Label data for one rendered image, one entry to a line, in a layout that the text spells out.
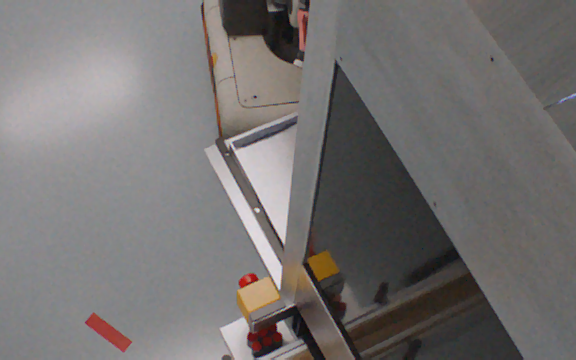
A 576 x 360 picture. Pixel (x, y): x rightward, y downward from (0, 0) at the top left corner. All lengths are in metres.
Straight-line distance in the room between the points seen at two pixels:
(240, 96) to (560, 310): 2.14
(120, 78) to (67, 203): 0.52
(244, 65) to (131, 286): 0.79
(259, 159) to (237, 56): 0.95
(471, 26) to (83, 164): 2.44
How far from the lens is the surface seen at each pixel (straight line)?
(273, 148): 2.07
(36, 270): 2.96
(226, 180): 2.03
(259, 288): 1.76
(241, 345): 1.87
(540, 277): 0.83
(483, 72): 0.77
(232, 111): 2.84
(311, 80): 1.16
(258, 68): 2.93
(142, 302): 2.86
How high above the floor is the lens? 2.66
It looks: 61 degrees down
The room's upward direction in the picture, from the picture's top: 6 degrees clockwise
